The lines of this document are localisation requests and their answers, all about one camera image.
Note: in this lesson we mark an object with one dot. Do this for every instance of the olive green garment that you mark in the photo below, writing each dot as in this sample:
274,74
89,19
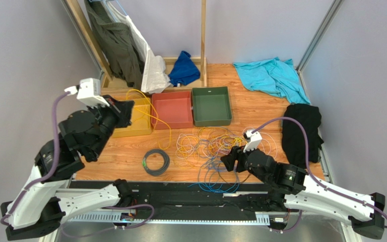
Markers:
117,43

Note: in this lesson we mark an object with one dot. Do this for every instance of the dark blue cloth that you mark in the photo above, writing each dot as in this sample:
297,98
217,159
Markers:
184,70

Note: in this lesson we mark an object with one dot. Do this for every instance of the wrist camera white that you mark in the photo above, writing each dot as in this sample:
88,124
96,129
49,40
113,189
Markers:
253,139
88,92

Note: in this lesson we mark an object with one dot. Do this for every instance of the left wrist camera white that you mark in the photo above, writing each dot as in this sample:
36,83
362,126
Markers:
88,92

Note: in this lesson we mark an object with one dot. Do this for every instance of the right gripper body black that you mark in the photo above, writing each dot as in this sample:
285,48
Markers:
235,160

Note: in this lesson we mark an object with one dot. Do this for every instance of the wooden rack frame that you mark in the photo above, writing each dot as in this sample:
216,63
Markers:
109,83

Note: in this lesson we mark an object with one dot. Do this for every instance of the red plastic bin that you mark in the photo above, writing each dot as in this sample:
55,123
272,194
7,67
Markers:
172,110

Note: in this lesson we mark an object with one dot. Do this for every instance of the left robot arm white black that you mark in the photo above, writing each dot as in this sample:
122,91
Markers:
37,210

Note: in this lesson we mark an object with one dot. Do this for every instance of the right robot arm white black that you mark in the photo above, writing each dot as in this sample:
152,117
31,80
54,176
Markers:
292,188

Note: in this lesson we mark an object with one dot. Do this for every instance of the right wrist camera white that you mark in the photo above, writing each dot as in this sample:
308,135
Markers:
253,139

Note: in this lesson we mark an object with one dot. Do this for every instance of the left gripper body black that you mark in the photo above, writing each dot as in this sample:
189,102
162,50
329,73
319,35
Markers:
113,117

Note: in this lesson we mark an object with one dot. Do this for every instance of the yellow plastic bin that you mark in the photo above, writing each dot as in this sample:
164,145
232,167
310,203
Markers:
140,120

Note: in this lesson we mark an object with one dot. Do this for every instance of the green plastic bin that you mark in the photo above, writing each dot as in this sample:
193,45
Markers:
211,106

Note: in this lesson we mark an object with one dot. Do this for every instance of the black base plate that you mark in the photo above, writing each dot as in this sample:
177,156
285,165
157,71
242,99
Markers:
187,201

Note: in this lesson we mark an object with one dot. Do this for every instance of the white garment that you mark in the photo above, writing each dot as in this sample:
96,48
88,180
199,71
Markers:
154,78

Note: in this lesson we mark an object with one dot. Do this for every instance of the cyan cloth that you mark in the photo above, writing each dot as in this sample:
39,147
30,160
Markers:
275,77

